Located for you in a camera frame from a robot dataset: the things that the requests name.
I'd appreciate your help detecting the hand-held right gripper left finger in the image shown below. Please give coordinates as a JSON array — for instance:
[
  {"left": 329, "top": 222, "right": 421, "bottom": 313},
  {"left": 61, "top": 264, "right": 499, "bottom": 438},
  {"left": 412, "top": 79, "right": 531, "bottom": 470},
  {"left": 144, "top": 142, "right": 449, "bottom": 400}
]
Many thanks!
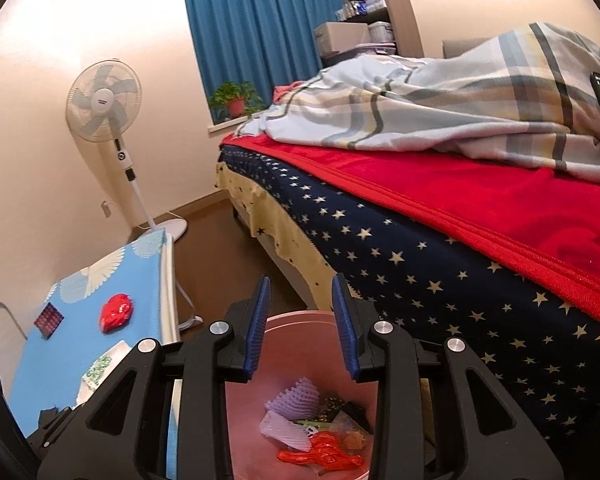
[{"left": 37, "top": 275, "right": 272, "bottom": 480}]

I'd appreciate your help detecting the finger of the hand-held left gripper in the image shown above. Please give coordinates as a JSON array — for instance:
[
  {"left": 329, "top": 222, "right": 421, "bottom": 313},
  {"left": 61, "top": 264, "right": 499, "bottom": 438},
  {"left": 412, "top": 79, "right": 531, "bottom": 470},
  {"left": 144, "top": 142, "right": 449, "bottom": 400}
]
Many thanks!
[{"left": 27, "top": 405, "right": 88, "bottom": 461}]

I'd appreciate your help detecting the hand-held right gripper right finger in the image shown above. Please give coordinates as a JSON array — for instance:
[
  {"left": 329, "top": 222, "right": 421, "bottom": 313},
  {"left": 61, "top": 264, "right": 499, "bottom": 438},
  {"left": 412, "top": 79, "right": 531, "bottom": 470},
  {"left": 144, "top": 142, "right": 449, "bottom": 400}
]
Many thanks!
[{"left": 331, "top": 274, "right": 563, "bottom": 480}]

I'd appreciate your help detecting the pink plastic bin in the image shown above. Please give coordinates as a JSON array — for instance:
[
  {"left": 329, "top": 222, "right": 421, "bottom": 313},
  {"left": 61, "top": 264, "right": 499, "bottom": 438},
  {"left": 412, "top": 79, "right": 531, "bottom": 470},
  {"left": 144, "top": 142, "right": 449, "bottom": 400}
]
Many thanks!
[{"left": 225, "top": 310, "right": 436, "bottom": 480}]

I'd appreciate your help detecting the black floral cloth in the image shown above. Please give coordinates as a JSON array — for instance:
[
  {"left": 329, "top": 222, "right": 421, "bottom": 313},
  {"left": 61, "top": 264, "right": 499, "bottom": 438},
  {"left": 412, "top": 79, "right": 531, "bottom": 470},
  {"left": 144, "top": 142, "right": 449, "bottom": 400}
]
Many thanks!
[{"left": 320, "top": 396, "right": 376, "bottom": 433}]

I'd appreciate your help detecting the pale purple foam net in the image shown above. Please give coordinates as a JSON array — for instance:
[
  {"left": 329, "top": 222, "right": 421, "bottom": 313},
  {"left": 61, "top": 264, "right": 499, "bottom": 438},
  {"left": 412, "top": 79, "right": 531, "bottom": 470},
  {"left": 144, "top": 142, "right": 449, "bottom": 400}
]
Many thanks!
[{"left": 265, "top": 376, "right": 326, "bottom": 423}]

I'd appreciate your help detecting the white foam net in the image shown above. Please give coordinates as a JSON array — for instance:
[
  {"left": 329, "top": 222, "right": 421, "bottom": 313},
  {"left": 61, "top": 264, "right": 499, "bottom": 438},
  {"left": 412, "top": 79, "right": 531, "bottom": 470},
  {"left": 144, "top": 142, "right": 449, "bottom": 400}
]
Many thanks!
[{"left": 259, "top": 410, "right": 313, "bottom": 453}]

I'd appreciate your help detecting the large red plastic bag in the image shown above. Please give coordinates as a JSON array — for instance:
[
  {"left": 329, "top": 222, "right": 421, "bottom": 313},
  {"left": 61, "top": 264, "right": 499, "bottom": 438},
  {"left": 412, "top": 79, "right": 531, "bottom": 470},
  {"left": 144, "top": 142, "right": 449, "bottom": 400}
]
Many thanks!
[{"left": 277, "top": 432, "right": 366, "bottom": 471}]

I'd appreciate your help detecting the white green-printed plastic bag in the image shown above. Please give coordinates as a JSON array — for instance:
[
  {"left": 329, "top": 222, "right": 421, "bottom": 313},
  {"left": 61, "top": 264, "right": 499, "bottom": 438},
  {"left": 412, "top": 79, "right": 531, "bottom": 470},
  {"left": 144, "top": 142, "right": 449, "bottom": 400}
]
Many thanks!
[{"left": 75, "top": 341, "right": 131, "bottom": 406}]

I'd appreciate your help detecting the starry navy and yellow bedsheet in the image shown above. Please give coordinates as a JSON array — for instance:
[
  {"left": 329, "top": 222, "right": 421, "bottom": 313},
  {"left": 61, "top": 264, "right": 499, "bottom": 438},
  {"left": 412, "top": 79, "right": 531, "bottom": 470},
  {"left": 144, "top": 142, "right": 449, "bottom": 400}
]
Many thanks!
[{"left": 215, "top": 145, "right": 600, "bottom": 466}]

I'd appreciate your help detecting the dark red patterned box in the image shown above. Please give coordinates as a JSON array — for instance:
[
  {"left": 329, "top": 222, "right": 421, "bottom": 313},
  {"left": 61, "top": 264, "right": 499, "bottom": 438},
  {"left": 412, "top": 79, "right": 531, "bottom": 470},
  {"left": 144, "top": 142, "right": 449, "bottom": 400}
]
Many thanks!
[{"left": 34, "top": 302, "right": 65, "bottom": 342}]

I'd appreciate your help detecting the small red plastic bag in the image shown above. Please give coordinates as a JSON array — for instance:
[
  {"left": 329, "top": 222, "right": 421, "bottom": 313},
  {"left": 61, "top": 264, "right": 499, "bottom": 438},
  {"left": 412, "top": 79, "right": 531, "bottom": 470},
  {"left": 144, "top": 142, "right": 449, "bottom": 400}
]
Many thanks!
[{"left": 99, "top": 294, "right": 133, "bottom": 333}]

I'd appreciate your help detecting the red blanket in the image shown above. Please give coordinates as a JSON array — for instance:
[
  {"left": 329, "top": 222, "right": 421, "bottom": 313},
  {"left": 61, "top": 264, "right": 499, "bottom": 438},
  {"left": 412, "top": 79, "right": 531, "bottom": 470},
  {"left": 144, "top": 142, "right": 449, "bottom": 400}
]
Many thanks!
[{"left": 230, "top": 132, "right": 600, "bottom": 333}]

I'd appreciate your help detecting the white window sill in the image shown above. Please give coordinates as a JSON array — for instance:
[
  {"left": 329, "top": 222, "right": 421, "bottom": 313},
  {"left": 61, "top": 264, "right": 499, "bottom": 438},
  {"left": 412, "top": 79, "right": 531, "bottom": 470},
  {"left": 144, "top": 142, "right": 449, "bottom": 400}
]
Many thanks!
[{"left": 207, "top": 112, "right": 261, "bottom": 134}]

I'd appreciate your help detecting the potted green plant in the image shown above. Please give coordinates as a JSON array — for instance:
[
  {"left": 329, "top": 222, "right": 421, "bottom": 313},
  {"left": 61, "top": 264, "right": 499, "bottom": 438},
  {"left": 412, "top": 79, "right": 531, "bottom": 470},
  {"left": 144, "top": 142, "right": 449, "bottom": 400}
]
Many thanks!
[{"left": 210, "top": 80, "right": 268, "bottom": 122}]

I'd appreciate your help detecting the plaid quilt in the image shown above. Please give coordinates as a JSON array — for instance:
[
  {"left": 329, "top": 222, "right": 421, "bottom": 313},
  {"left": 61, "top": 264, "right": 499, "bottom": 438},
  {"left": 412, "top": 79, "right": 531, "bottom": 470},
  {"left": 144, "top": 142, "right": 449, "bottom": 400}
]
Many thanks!
[{"left": 232, "top": 22, "right": 600, "bottom": 183}]

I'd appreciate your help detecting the white standing fan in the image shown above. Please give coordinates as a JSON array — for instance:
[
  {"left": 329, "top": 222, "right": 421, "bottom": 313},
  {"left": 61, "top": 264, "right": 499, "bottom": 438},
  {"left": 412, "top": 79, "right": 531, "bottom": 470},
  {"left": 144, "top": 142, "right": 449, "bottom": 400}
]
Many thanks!
[{"left": 65, "top": 59, "right": 188, "bottom": 241}]

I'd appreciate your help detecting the cardboard box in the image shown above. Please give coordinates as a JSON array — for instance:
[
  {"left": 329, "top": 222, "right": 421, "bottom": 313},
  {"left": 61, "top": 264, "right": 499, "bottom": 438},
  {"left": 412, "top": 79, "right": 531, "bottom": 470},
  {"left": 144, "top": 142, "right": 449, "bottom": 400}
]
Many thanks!
[{"left": 312, "top": 21, "right": 371, "bottom": 58}]

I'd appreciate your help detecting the blue curtain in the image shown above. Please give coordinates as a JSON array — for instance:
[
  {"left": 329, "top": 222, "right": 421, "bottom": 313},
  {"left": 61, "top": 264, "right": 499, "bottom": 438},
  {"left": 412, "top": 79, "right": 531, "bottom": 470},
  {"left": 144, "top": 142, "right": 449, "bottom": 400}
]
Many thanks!
[{"left": 182, "top": 0, "right": 348, "bottom": 126}]

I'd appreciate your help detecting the wooden shelf with items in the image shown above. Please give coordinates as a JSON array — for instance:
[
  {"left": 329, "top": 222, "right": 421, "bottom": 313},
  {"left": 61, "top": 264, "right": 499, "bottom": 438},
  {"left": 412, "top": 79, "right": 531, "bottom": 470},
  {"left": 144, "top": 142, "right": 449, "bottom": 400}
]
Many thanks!
[{"left": 337, "top": 0, "right": 398, "bottom": 56}]

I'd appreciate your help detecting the white table frame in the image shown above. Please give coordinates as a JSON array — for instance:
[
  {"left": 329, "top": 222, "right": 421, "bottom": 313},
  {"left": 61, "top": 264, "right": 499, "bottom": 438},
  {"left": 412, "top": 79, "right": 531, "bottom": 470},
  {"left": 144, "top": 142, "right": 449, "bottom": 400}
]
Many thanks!
[{"left": 161, "top": 229, "right": 204, "bottom": 343}]

